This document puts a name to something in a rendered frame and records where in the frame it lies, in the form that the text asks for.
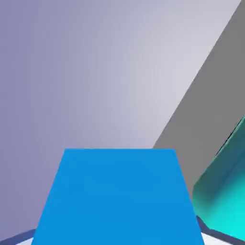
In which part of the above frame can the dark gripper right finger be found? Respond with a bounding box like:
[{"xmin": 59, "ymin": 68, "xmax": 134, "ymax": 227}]
[{"xmin": 196, "ymin": 215, "xmax": 245, "ymax": 245}]

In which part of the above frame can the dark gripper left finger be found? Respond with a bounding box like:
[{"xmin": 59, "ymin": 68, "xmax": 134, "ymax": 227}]
[{"xmin": 0, "ymin": 228, "xmax": 37, "ymax": 245}]

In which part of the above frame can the small blue cube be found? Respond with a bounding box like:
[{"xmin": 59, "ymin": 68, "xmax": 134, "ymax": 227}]
[{"xmin": 32, "ymin": 148, "xmax": 206, "ymax": 245}]

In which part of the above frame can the large cyan box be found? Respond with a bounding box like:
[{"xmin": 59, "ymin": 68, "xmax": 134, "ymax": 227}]
[{"xmin": 192, "ymin": 114, "xmax": 245, "ymax": 243}]

